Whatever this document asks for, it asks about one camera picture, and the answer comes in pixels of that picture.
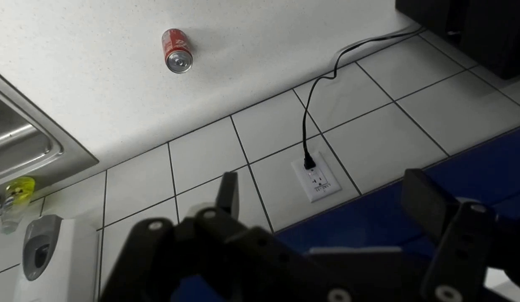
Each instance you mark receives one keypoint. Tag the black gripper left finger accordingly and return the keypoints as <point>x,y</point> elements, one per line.
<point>153,252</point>

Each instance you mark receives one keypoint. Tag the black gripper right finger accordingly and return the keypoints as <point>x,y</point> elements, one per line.
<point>467,240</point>

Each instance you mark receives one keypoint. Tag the red cola can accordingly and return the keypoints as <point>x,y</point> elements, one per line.
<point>175,47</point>

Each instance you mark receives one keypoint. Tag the yellow dish scrubber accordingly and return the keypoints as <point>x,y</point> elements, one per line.
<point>21,188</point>

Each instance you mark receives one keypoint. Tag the white outlet with plug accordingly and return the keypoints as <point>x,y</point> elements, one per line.
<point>319,182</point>

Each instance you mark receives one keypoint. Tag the stainless steel sink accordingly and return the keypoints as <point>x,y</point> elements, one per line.
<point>26,145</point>

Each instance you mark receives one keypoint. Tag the steel and black coffee maker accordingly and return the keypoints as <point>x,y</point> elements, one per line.
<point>484,27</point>

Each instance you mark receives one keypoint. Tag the white wall soap dispenser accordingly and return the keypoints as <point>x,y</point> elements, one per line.
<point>59,262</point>

